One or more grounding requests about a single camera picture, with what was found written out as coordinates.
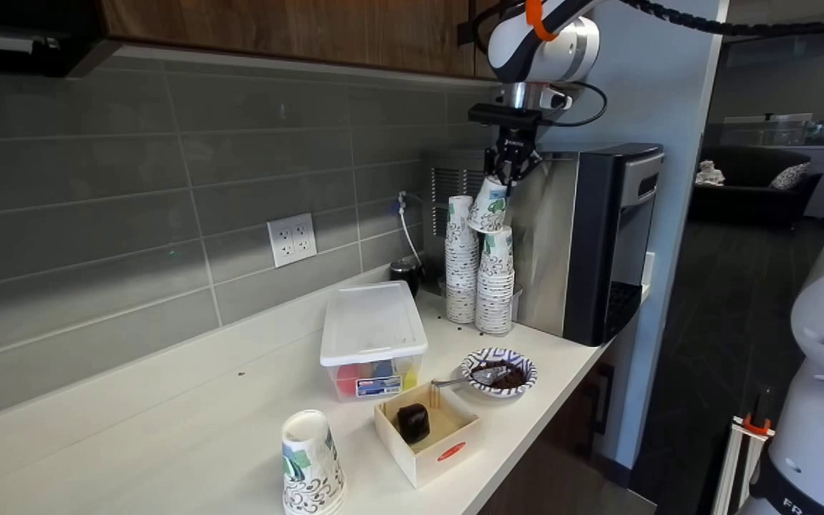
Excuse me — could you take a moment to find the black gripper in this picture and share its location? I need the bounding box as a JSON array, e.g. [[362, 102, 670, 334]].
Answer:
[[484, 121, 545, 189]]

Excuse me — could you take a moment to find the short stack of paper cups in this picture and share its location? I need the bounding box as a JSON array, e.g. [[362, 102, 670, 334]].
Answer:
[[471, 224, 519, 341]]

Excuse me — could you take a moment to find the black silver coffee machine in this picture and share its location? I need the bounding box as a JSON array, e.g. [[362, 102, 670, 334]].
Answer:
[[561, 139, 670, 348]]

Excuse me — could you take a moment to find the patterned blue white bowl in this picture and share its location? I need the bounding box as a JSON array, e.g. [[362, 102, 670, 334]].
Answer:
[[453, 342, 541, 404]]

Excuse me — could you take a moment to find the clear lidded plastic container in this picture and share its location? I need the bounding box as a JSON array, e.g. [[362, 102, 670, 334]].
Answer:
[[318, 277, 432, 404]]

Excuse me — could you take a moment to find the metal spoon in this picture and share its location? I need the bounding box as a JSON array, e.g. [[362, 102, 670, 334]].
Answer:
[[429, 360, 519, 391]]

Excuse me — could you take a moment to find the dark sofa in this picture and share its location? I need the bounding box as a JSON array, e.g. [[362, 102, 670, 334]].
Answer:
[[691, 144, 824, 231]]

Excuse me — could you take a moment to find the small black object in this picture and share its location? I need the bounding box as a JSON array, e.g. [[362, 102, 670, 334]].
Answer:
[[393, 401, 435, 445]]

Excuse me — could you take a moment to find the grey cushion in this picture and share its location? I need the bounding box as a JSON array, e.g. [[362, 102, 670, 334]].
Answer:
[[767, 161, 814, 195]]

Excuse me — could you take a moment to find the small white cardboard box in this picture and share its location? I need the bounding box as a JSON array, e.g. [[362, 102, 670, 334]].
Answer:
[[368, 380, 484, 488]]

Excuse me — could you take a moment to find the white pole with orange clamp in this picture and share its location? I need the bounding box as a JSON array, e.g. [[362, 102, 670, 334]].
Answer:
[[708, 411, 778, 515]]

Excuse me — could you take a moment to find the thin metal hose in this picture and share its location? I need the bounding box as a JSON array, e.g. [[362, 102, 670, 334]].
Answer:
[[391, 189, 425, 265]]

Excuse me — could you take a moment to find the white wall outlet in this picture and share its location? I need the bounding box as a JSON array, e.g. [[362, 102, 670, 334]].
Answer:
[[266, 211, 319, 271]]

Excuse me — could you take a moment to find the wooden wall cabinet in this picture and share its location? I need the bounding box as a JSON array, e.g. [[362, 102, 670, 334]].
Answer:
[[97, 0, 494, 84]]

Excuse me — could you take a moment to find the black corrugated cable conduit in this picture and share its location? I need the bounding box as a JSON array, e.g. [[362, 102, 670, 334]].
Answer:
[[618, 0, 824, 41]]

